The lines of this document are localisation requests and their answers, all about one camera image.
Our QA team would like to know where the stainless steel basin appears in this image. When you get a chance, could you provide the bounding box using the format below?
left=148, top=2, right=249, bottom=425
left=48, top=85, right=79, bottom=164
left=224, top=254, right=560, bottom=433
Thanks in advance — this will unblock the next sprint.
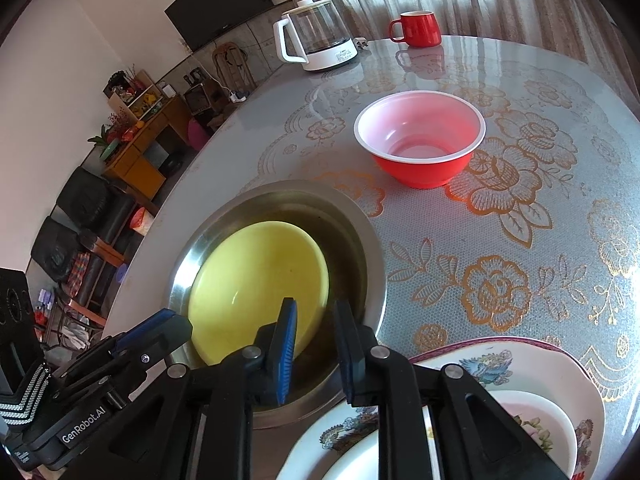
left=167, top=180, right=388, bottom=431

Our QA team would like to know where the cardboard box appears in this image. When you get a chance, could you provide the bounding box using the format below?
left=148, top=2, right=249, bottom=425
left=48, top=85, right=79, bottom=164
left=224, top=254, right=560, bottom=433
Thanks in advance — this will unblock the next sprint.
left=102, top=71, right=163, bottom=111

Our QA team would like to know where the wooden cabinet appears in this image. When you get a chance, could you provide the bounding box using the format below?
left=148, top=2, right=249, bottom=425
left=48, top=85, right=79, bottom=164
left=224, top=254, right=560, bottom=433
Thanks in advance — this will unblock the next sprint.
left=102, top=95, right=193, bottom=201

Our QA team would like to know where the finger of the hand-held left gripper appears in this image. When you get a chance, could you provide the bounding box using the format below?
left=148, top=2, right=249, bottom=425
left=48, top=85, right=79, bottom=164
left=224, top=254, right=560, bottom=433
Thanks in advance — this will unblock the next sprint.
left=115, top=308, right=194, bottom=367

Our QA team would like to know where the yellow plastic bowl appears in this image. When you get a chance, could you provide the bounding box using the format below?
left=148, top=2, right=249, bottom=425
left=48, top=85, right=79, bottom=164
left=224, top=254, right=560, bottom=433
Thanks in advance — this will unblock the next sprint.
left=187, top=221, right=331, bottom=367

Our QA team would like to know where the black television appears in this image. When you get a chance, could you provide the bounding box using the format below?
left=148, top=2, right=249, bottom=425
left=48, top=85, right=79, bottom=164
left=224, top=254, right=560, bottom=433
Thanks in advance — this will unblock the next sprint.
left=164, top=0, right=275, bottom=53

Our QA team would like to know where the wooden chair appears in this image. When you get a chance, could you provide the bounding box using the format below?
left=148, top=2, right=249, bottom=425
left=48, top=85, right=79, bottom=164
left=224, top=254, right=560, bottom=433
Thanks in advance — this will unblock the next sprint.
left=212, top=42, right=256, bottom=91

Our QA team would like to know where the red flower arrangement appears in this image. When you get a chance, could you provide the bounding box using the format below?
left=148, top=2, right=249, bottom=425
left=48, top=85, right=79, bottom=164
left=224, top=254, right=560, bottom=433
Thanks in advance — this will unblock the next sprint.
left=87, top=110, right=140, bottom=161

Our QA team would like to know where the white plastic bag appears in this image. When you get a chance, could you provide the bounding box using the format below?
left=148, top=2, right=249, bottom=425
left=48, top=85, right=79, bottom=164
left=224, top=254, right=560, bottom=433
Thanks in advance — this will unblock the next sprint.
left=131, top=207, right=156, bottom=236

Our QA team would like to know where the pink plastic stool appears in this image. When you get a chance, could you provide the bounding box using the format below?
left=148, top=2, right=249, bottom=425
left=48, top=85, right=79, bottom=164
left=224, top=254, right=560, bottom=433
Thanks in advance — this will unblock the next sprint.
left=187, top=117, right=212, bottom=151

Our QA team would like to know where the red plastic bowl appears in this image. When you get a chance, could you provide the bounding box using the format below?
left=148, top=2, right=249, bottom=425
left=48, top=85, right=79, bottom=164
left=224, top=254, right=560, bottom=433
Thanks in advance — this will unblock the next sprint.
left=354, top=90, right=487, bottom=190

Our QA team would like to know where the black cushioned sofa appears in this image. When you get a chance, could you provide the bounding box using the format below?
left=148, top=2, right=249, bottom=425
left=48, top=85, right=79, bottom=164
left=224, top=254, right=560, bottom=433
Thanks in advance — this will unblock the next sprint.
left=27, top=166, right=151, bottom=328

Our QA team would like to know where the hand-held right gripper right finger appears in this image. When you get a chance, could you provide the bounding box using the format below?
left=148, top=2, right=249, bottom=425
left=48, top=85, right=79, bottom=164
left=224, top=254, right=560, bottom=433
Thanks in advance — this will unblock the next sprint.
left=332, top=300, right=573, bottom=480

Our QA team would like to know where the small white floral plate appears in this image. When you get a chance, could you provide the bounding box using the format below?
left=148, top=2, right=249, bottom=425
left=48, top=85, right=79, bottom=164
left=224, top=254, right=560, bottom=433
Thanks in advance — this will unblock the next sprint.
left=322, top=389, right=576, bottom=480

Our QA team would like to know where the plaid colourful cloth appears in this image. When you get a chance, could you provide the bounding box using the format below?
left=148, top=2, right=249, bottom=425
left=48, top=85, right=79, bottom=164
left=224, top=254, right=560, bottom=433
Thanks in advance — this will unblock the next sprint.
left=67, top=252, right=92, bottom=301

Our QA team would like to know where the glass electric kettle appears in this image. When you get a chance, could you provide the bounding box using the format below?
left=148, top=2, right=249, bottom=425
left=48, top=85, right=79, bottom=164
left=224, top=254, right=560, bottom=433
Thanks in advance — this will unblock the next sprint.
left=273, top=0, right=359, bottom=72

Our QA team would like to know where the small dark appliance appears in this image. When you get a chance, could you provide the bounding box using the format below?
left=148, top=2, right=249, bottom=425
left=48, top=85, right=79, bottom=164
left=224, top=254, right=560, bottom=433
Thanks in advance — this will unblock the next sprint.
left=182, top=85, right=223, bottom=117

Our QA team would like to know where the white printed plate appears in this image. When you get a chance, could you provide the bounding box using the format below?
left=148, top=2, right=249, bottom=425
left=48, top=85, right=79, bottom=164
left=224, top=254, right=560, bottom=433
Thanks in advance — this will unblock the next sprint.
left=277, top=345, right=607, bottom=480

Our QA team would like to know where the red mug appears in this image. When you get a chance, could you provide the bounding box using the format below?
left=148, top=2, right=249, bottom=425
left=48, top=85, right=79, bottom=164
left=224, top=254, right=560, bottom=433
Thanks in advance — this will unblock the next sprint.
left=389, top=10, right=442, bottom=49

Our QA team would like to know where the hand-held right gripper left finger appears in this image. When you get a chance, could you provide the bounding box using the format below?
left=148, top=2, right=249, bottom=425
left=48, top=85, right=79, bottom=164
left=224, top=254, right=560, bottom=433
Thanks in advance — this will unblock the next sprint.
left=65, top=297, right=298, bottom=480

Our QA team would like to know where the floral lace tablecloth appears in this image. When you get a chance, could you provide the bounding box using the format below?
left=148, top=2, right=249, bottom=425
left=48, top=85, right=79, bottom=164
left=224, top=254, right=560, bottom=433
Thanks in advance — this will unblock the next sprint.
left=102, top=35, right=640, bottom=480

